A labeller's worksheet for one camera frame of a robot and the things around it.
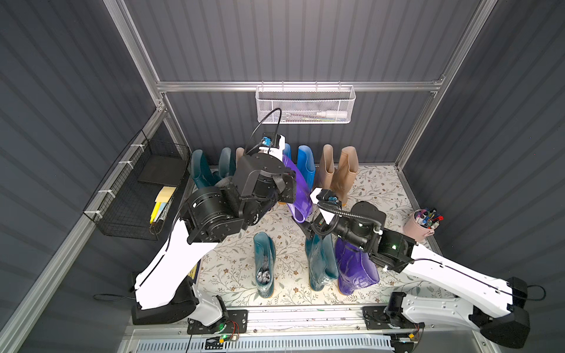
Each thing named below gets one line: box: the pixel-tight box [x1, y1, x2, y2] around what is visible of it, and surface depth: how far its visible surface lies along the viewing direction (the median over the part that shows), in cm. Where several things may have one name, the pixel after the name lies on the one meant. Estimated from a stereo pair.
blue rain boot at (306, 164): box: [297, 144, 316, 193], surface depth 91 cm
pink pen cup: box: [403, 207, 445, 242], surface depth 86 cm
